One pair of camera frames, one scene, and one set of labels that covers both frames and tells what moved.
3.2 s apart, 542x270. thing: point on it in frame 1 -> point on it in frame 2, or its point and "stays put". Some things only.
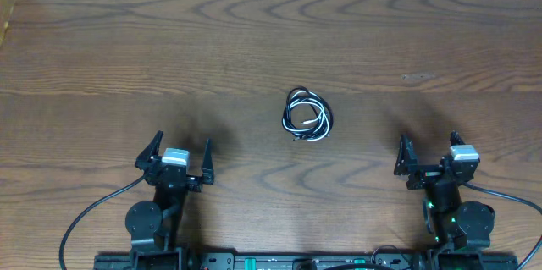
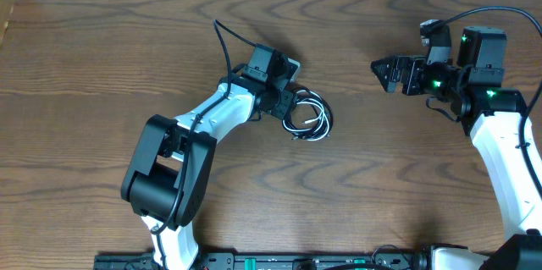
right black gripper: [407, 159] -> [413, 64]
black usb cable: [313, 129] stays put
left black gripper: [174, 177] -> [286, 103]
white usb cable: [315, 129] stays put
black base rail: [432, 259] stays put
